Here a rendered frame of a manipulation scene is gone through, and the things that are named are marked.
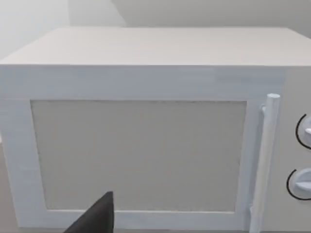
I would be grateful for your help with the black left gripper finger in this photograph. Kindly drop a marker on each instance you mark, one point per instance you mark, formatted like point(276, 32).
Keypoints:
point(100, 216)

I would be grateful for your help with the pale microwave door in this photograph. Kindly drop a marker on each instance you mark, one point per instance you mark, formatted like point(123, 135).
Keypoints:
point(136, 150)

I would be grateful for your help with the pale microwave oven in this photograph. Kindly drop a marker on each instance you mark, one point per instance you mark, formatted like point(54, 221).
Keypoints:
point(155, 46)

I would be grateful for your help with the pale microwave knob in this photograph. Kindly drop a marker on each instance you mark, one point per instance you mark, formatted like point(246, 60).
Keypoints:
point(301, 184)
point(305, 131)

